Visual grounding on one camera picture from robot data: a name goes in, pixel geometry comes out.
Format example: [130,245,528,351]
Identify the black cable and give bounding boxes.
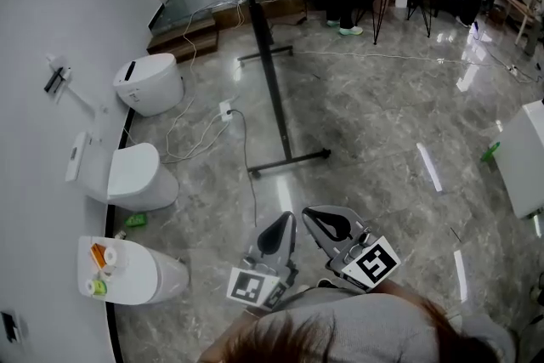
[226,109,259,229]

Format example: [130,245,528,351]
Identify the white toilet with black strip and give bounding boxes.
[112,53,186,118]

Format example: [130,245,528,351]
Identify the person's right forearm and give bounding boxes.
[367,279,430,307]

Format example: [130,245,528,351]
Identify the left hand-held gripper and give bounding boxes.
[226,211,299,311]

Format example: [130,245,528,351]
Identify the orange box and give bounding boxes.
[89,242,107,270]

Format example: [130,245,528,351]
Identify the white toilet with tank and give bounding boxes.
[64,131,180,213]

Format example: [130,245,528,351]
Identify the looped white cable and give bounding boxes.
[162,95,234,166]

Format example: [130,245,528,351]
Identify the wooden steps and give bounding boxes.
[146,14,220,64]

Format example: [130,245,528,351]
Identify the black and white wall fixture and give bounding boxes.
[42,53,99,118]

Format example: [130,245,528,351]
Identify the person's grey sweater torso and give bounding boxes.
[203,286,518,363]

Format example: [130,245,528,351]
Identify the black wall socket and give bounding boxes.
[0,309,22,344]

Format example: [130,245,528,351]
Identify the green bottle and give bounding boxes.
[479,141,502,162]

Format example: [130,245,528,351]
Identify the white bathtub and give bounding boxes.
[492,99,544,220]

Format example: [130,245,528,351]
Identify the white tankless toilet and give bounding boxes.
[77,235,190,306]

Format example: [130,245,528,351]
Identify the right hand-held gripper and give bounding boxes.
[301,205,402,294]

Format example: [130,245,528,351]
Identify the green tape roll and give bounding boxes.
[84,278,108,297]

